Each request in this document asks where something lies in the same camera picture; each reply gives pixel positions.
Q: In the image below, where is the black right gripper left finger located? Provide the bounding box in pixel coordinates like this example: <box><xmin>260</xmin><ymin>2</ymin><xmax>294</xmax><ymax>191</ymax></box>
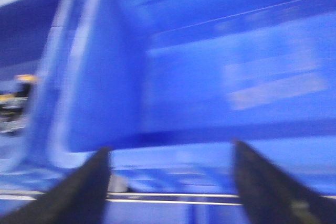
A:
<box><xmin>1</xmin><ymin>147</ymin><xmax>110</xmax><ymax>223</ymax></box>

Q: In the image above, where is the stainless steel front rail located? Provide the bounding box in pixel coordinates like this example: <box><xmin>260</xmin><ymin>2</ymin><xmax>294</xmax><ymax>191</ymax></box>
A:
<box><xmin>0</xmin><ymin>188</ymin><xmax>336</xmax><ymax>206</ymax></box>

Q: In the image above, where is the blue plastic crate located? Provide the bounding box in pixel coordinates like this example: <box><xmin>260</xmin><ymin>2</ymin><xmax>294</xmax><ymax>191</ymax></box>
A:
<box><xmin>1</xmin><ymin>0</ymin><xmax>74</xmax><ymax>81</ymax></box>
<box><xmin>23</xmin><ymin>0</ymin><xmax>336</xmax><ymax>224</ymax></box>

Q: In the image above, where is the right blue plastic crate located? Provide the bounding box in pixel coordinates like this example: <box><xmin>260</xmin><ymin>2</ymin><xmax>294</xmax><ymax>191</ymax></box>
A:
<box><xmin>23</xmin><ymin>0</ymin><xmax>336</xmax><ymax>224</ymax></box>

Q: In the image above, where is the left blue plastic crate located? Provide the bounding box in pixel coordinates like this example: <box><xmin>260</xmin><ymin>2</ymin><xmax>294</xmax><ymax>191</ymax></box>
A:
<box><xmin>1</xmin><ymin>0</ymin><xmax>74</xmax><ymax>81</ymax></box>

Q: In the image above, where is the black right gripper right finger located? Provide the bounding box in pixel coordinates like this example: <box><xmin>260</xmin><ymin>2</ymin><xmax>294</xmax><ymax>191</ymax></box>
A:
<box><xmin>233</xmin><ymin>140</ymin><xmax>335</xmax><ymax>223</ymax></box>

